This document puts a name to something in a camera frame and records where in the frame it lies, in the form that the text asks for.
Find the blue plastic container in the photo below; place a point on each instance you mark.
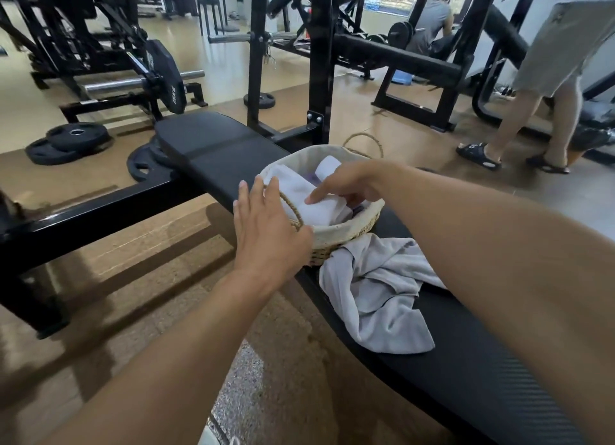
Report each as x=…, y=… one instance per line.
x=402, y=78

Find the person's right hand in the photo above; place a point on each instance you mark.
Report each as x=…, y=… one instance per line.
x=353, y=180

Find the black barbell stand frame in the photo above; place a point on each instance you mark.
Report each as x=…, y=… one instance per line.
x=105, y=103

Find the black bumper plate white print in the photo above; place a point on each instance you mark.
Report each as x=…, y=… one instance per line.
x=165, y=74

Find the orange bin with black bag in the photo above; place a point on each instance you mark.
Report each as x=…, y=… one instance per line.
x=591, y=139

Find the woven basket with white liner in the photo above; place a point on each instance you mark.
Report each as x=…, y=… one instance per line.
x=346, y=233

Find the black steel base beam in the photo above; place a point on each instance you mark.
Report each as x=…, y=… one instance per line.
x=72, y=223

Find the silver steel barbell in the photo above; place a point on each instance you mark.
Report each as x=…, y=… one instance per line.
x=115, y=83
x=230, y=37

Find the black bench press frame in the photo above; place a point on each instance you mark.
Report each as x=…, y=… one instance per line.
x=399, y=60

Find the black metal stool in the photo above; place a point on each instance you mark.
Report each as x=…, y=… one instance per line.
x=211, y=2

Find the black rubber weight plate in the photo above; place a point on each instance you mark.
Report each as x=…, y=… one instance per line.
x=266, y=103
x=41, y=155
x=96, y=139

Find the person's left hand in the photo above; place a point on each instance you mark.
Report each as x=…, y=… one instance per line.
x=269, y=243

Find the large black weight plate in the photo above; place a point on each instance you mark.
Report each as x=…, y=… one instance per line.
x=139, y=163

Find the white power strip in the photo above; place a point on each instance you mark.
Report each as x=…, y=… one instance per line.
x=503, y=93

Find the person's left white shoe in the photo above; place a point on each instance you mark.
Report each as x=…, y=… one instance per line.
x=211, y=437

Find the black padded weight bench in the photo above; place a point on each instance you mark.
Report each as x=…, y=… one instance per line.
x=216, y=146

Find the light grey towel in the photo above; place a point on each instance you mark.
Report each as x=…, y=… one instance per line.
x=379, y=295

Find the person's left forearm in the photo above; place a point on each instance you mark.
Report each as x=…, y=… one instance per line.
x=168, y=372

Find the black gym machine frame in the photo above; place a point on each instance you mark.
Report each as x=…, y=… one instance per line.
x=57, y=26

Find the white towel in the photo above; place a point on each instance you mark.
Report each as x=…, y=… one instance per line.
x=307, y=199
x=327, y=167

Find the person's right forearm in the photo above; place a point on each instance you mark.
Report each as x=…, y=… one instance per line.
x=519, y=276

